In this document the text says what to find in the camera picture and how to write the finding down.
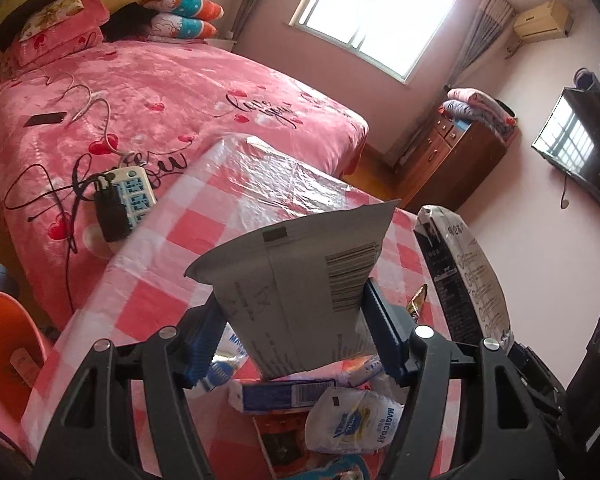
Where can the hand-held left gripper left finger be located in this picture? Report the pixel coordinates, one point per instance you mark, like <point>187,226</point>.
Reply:
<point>205,342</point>

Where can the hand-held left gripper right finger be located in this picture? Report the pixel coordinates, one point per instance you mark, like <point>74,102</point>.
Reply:
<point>382,332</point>

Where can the gold foil wrapper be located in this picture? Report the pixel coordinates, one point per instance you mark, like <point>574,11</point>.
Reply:
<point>416,302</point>

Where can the blue and white box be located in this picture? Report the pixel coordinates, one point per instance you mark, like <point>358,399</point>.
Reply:
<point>280,395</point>

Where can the black and white printed bag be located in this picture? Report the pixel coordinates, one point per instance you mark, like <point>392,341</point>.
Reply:
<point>460,280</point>

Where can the grey paper mailer bag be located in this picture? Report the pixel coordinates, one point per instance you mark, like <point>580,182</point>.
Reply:
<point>290,285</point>

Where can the orange black packet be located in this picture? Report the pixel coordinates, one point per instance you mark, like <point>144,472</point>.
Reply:
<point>280,440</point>

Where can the orange plastic basin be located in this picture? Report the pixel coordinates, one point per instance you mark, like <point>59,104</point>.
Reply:
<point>5,345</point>

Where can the pink checked tablecloth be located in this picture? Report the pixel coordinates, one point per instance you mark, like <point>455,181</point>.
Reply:
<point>180,240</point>

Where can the black charger adapter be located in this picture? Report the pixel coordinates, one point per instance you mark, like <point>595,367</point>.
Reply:
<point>111,215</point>

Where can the white power strip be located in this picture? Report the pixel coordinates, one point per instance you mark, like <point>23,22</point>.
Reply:
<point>132,195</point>

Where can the brown wooden dresser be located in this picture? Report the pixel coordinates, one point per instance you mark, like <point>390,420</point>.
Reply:
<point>460,160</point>

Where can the stack of folded blankets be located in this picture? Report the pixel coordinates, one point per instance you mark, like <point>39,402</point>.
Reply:
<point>475,105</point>

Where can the pink heart-print bed blanket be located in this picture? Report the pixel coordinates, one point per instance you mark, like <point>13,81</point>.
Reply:
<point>180,90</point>

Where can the black smartphone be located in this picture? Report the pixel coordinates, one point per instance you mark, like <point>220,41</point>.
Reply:
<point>45,119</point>

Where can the small white nightstand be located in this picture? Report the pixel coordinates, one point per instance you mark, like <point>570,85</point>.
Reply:
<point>220,44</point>

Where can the dark hanging bag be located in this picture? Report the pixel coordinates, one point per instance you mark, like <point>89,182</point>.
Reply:
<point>587,80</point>

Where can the colourful cartoon pillow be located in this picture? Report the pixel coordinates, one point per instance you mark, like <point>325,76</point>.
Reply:
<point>185,2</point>
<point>185,26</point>

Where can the window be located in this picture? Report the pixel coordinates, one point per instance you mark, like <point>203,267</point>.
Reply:
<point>375,15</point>

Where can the black cloth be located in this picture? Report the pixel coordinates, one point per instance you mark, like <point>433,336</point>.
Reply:
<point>125,22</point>

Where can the beige air conditioner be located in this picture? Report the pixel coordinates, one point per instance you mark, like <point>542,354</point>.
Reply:
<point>542,20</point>

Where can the floral pillow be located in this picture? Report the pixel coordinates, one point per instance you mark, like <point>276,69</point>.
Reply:
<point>55,15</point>

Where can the dark brown garment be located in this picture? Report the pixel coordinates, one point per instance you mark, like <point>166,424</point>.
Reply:
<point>15,20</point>

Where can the wall-mounted television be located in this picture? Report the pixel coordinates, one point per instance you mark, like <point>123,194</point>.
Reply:
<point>585,145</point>

